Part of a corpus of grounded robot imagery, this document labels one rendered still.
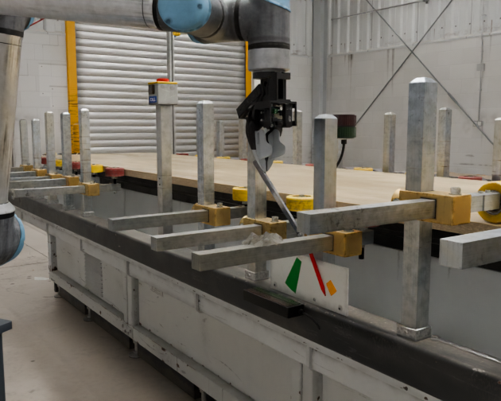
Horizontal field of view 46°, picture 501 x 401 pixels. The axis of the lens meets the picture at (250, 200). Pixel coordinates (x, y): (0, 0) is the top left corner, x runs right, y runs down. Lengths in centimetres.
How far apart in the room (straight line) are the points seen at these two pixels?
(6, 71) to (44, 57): 762
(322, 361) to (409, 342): 31
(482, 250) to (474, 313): 62
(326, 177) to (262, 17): 35
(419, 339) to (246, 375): 105
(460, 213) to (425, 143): 14
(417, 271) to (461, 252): 42
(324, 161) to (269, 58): 24
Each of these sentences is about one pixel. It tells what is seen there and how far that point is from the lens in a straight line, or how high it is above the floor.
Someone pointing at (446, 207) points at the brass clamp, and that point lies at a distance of 102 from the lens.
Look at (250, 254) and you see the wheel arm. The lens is 109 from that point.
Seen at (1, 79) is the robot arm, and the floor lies 120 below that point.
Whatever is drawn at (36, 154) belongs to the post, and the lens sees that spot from 327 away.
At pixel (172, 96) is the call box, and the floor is 118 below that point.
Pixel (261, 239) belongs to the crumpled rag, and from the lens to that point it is 111.
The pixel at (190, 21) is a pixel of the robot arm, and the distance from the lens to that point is 115.
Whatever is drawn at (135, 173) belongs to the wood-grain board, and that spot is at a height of 89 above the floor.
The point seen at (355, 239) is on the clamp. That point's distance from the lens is 122.
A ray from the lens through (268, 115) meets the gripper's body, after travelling 124.
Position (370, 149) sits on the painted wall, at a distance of 1086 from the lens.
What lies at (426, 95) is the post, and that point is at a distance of 106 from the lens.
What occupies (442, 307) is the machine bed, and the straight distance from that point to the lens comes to 135.
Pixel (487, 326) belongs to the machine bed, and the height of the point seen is 68.
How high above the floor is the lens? 109
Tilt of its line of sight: 7 degrees down
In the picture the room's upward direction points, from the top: straight up
